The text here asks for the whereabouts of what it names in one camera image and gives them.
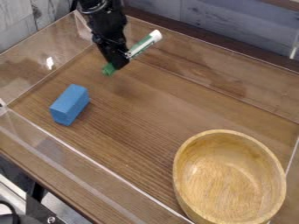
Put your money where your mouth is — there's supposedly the brown wooden bowl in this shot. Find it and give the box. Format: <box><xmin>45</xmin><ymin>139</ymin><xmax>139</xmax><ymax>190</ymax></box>
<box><xmin>173</xmin><ymin>129</ymin><xmax>286</xmax><ymax>224</ymax></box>

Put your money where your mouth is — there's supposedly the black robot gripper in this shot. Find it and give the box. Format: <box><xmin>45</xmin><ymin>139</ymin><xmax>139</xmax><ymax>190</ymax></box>
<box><xmin>79</xmin><ymin>0</ymin><xmax>130</xmax><ymax>70</ymax></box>

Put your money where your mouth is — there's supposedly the blue foam block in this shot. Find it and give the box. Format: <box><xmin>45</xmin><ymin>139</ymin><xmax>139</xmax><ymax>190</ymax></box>
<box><xmin>50</xmin><ymin>84</ymin><xmax>90</xmax><ymax>126</ymax></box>

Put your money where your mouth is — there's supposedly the green Expo marker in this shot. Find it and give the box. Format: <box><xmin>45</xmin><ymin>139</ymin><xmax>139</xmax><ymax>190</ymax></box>
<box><xmin>102</xmin><ymin>30</ymin><xmax>163</xmax><ymax>76</ymax></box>

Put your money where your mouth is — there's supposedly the black metal table bracket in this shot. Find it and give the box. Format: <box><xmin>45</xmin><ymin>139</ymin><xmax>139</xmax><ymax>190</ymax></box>
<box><xmin>26</xmin><ymin>184</ymin><xmax>66</xmax><ymax>224</ymax></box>

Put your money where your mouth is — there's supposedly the black cable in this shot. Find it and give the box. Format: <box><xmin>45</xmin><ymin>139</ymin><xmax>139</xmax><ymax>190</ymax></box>
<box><xmin>0</xmin><ymin>200</ymin><xmax>22</xmax><ymax>224</ymax></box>

